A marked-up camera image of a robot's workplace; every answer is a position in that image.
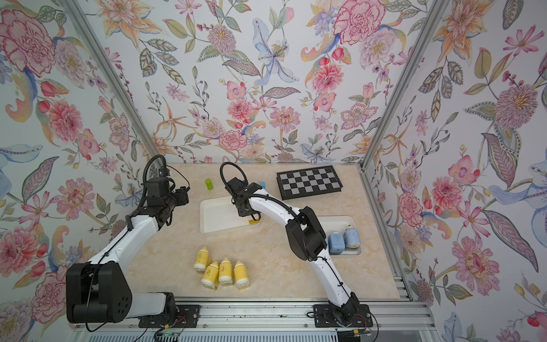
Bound black white checkerboard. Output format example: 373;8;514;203
276;165;343;200

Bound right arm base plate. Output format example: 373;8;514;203
307;304;375;328

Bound white tray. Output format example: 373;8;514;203
319;216;362;257
199;196;260;235

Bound aluminium mounting rail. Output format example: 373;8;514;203
70;299;440;341

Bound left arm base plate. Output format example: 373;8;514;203
138;305;201;329

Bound green cylinder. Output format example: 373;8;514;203
205;179;214;190

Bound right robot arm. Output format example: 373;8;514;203
219;162;360;326

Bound blue sharpener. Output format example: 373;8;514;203
344;227;361;249
328;232;346;255

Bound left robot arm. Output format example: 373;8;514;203
66;155;189;326

